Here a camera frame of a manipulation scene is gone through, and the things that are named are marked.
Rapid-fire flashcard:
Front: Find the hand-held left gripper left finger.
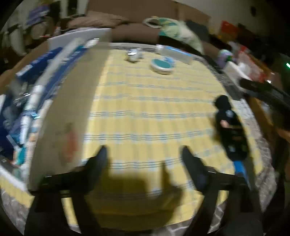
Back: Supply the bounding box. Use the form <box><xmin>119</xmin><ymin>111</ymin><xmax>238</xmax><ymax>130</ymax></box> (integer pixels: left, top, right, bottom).
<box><xmin>24</xmin><ymin>145</ymin><xmax>109</xmax><ymax>236</ymax></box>

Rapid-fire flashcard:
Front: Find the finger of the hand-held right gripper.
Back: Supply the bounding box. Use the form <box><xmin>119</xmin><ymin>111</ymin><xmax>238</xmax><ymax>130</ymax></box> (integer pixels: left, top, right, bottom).
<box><xmin>239</xmin><ymin>78</ymin><xmax>290</xmax><ymax>105</ymax></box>

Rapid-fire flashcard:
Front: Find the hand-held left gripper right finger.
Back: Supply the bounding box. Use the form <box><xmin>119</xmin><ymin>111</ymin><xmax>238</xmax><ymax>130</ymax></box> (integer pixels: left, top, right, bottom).
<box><xmin>181</xmin><ymin>146</ymin><xmax>264</xmax><ymax>236</ymax></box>

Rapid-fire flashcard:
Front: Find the black hooded doll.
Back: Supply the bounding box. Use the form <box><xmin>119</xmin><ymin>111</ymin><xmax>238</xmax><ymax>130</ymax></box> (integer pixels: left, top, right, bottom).
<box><xmin>213</xmin><ymin>95</ymin><xmax>250</xmax><ymax>186</ymax></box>

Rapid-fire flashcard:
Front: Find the cardboard box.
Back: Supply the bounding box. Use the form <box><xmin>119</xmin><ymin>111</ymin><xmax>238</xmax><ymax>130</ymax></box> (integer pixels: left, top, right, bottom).
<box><xmin>0</xmin><ymin>27</ymin><xmax>114</xmax><ymax>193</ymax></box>

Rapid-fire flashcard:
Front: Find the white spray bottle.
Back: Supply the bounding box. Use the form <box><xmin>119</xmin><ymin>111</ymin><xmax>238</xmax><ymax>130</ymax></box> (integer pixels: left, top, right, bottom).
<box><xmin>24</xmin><ymin>85</ymin><xmax>44</xmax><ymax>114</ymax></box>

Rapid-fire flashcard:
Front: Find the round teal compact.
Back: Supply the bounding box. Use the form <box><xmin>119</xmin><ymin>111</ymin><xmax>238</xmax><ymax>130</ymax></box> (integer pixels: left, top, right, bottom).
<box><xmin>150</xmin><ymin>58</ymin><xmax>175</xmax><ymax>75</ymax></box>

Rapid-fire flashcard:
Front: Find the white tissue box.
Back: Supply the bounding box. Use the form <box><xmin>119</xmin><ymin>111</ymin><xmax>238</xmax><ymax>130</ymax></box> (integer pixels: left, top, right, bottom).
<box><xmin>223</xmin><ymin>61</ymin><xmax>252</xmax><ymax>84</ymax></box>

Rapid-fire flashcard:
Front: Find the purple green toy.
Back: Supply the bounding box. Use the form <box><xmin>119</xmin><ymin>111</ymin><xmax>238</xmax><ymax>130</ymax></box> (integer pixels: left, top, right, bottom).
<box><xmin>217</xmin><ymin>49</ymin><xmax>234</xmax><ymax>64</ymax></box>

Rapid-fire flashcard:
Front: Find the yellow checkered cloth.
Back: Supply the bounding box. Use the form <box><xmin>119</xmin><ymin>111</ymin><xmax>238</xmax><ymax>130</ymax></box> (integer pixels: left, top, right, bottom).
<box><xmin>0</xmin><ymin>48</ymin><xmax>264</xmax><ymax>227</ymax></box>

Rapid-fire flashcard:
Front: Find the red box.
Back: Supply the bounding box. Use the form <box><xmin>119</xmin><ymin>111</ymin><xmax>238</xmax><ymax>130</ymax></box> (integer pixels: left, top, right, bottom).
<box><xmin>221</xmin><ymin>20</ymin><xmax>241</xmax><ymax>38</ymax></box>

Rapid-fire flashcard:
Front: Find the green floral pillow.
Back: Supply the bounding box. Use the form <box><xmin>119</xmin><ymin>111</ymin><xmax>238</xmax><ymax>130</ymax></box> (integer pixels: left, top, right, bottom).
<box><xmin>159</xmin><ymin>18</ymin><xmax>204</xmax><ymax>54</ymax></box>

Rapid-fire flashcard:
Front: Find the long dark blue box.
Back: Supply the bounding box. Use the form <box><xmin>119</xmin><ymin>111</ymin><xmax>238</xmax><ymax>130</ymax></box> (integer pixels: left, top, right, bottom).
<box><xmin>43</xmin><ymin>44</ymin><xmax>89</xmax><ymax>100</ymax></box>

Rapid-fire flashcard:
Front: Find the light blue pack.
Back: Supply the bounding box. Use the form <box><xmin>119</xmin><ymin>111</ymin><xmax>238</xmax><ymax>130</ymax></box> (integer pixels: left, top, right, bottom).
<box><xmin>16</xmin><ymin>65</ymin><xmax>39</xmax><ymax>79</ymax></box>

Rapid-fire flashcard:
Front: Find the brown sofa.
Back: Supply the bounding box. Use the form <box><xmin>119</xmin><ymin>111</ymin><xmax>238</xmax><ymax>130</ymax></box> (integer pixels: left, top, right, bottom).
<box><xmin>68</xmin><ymin>0</ymin><xmax>218</xmax><ymax>55</ymax></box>

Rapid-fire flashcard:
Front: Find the brown pillow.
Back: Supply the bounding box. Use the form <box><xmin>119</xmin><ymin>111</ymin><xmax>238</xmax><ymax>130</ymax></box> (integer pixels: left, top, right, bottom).
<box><xmin>67</xmin><ymin>11</ymin><xmax>129</xmax><ymax>30</ymax></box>

